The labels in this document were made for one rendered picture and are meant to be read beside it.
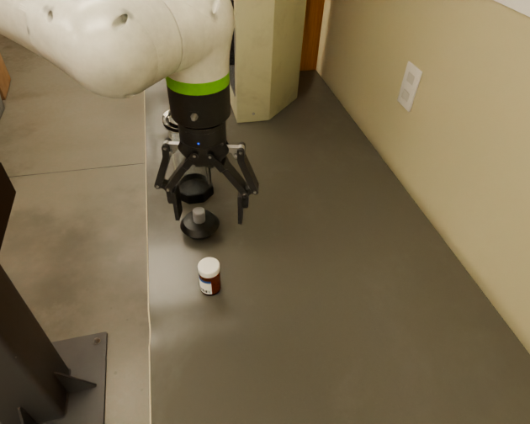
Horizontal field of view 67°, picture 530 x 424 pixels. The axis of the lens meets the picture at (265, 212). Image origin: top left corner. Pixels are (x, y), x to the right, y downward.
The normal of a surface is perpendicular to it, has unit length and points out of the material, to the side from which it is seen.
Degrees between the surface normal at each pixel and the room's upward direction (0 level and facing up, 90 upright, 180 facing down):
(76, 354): 0
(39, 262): 0
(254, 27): 90
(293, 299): 1
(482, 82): 90
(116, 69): 92
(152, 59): 91
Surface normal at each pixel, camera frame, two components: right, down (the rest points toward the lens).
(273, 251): 0.04, -0.73
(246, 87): 0.22, 0.67
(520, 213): -0.97, 0.13
